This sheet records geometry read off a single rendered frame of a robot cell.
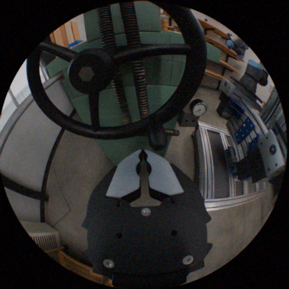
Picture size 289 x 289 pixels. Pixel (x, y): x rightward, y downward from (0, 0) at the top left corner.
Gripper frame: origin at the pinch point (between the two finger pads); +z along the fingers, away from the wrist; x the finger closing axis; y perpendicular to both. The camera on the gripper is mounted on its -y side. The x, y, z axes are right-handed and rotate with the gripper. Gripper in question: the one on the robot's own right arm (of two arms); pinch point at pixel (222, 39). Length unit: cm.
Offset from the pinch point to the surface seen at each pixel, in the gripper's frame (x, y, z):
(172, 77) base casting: -82, 39, -71
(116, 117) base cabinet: -105, 52, -71
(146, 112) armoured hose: -92, 43, -83
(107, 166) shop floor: -139, 106, -71
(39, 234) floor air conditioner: -197, 68, -162
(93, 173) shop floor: -153, 104, -79
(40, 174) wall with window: -229, 77, -96
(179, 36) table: -79, 24, -71
